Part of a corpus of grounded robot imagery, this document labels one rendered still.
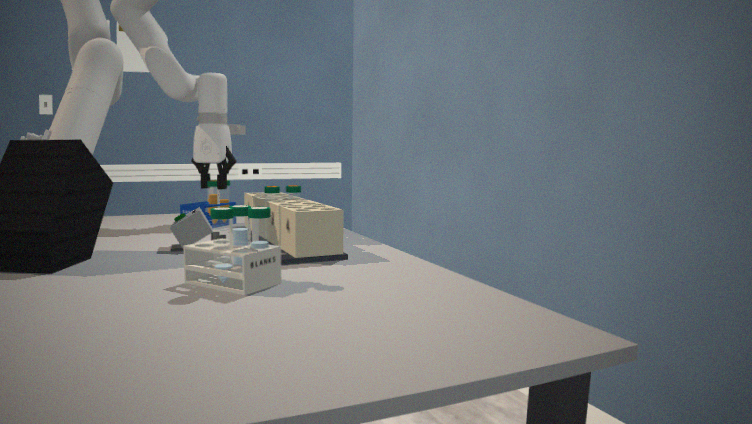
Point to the clear tube with green cap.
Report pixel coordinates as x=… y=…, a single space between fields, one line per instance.
x=259 y=227
x=241 y=228
x=222 y=219

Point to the clear plastic tube rack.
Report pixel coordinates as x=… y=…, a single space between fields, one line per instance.
x=261 y=268

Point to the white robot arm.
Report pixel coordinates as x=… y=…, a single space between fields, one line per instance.
x=87 y=98

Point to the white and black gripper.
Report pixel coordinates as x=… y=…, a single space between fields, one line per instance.
x=210 y=146

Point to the blue tube rack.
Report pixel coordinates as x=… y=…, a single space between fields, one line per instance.
x=186 y=208

